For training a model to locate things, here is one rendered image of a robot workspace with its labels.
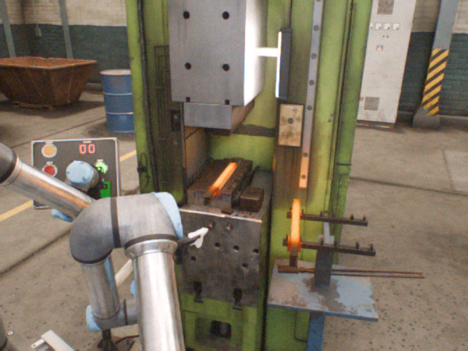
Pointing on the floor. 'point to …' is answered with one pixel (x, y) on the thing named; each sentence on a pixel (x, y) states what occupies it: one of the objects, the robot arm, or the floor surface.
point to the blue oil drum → (118, 100)
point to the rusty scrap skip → (44, 81)
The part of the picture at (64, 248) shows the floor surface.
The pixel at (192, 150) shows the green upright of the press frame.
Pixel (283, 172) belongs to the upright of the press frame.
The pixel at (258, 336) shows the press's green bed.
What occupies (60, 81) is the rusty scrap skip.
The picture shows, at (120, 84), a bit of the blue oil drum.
